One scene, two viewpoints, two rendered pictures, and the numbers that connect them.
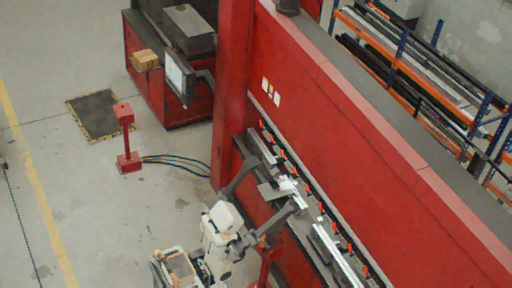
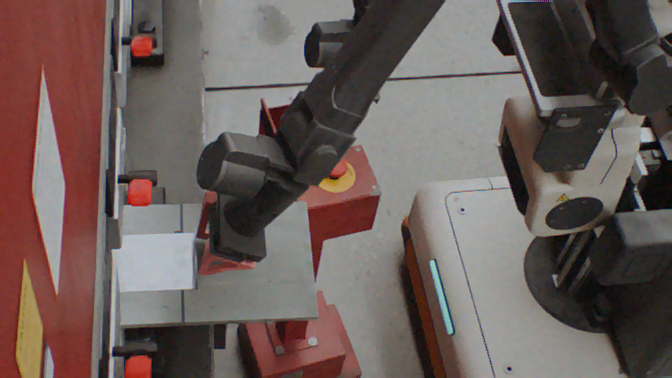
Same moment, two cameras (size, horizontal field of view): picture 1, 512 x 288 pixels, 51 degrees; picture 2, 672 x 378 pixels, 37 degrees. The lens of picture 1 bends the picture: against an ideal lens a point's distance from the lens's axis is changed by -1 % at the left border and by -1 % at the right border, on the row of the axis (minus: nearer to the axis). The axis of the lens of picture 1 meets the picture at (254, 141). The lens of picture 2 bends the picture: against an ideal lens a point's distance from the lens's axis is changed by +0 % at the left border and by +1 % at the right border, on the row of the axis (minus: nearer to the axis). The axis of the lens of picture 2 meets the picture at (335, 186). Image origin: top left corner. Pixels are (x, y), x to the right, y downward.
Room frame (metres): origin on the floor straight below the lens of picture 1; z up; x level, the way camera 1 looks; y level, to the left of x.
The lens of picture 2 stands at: (3.71, 0.10, 2.12)
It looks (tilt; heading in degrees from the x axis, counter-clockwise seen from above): 54 degrees down; 196
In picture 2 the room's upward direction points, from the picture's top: 11 degrees clockwise
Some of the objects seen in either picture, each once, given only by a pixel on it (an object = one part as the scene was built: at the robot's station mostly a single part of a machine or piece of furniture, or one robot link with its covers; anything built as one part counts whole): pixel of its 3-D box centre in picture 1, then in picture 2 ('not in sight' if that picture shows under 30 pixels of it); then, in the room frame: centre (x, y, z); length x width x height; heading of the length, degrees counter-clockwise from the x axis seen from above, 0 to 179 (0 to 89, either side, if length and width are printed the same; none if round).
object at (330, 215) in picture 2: (269, 244); (318, 165); (2.72, -0.22, 0.75); 0.20 x 0.16 x 0.18; 44
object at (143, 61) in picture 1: (144, 58); not in sight; (4.68, 1.25, 1.04); 0.30 x 0.26 x 0.12; 34
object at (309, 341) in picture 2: not in sight; (291, 330); (2.72, -0.22, 0.13); 0.10 x 0.10 x 0.01; 44
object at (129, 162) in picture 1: (126, 138); not in sight; (4.11, 1.33, 0.41); 0.25 x 0.20 x 0.83; 121
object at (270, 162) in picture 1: (261, 148); not in sight; (3.66, -0.06, 0.92); 0.50 x 0.06 x 0.10; 31
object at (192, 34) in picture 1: (187, 61); not in sight; (4.03, 0.69, 1.53); 0.51 x 0.25 x 0.85; 36
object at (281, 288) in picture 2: (275, 189); (212, 261); (3.11, -0.22, 1.00); 0.26 x 0.18 x 0.01; 121
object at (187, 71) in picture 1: (181, 75); not in sight; (3.94, 0.73, 1.42); 0.45 x 0.12 x 0.36; 36
